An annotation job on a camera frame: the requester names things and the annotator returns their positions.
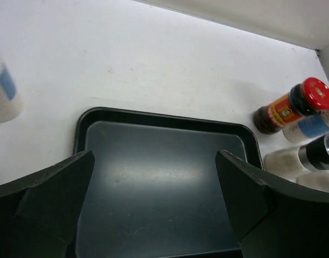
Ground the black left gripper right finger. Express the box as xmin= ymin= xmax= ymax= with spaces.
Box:
xmin=215 ymin=150 xmax=329 ymax=257

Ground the blue label spice shaker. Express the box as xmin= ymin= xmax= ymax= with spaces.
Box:
xmin=282 ymin=110 xmax=329 ymax=144

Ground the silver lid blue shaker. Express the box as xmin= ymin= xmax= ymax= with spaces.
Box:
xmin=0 ymin=56 xmax=24 ymax=123

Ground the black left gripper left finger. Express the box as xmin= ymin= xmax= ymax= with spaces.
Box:
xmin=0 ymin=151 xmax=95 ymax=257

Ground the clear lid salt grinder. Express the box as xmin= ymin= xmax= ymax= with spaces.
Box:
xmin=263 ymin=131 xmax=329 ymax=175

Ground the black rectangular tray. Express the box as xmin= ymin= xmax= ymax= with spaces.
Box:
xmin=67 ymin=107 xmax=262 ymax=257

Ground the red lid sauce jar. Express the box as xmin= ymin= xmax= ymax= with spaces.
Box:
xmin=253 ymin=77 xmax=329 ymax=134

